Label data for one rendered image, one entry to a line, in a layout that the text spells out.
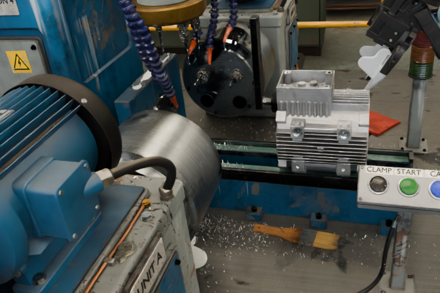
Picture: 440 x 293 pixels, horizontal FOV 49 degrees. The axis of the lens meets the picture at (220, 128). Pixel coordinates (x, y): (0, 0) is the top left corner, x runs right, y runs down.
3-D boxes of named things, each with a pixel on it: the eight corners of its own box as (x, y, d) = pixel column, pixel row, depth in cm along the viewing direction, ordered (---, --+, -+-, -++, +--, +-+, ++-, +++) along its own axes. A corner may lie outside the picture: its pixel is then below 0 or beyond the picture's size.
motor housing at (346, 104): (277, 182, 113) (273, 110, 104) (289, 140, 129) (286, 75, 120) (365, 189, 108) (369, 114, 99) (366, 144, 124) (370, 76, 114)
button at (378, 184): (368, 193, 86) (368, 190, 85) (369, 176, 87) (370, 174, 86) (386, 195, 85) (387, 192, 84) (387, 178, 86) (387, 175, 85)
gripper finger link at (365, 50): (349, 62, 103) (372, 29, 97) (373, 75, 103) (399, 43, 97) (346, 69, 101) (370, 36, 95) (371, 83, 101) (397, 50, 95)
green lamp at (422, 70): (408, 79, 130) (410, 63, 127) (408, 70, 135) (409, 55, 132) (433, 79, 128) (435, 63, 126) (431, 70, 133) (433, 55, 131)
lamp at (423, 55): (410, 63, 127) (412, 47, 125) (409, 55, 132) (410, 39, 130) (435, 63, 126) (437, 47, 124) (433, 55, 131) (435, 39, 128)
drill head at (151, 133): (48, 309, 88) (4, 199, 75) (134, 189, 118) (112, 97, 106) (175, 334, 80) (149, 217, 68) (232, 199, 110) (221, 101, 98)
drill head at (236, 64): (177, 129, 142) (164, 49, 130) (217, 74, 176) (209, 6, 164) (260, 134, 135) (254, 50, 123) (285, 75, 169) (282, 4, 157)
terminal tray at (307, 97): (277, 116, 110) (275, 87, 106) (284, 96, 118) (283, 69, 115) (330, 118, 106) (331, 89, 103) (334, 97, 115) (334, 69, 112)
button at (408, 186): (398, 195, 85) (399, 193, 83) (399, 179, 86) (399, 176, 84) (416, 197, 84) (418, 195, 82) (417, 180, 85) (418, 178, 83)
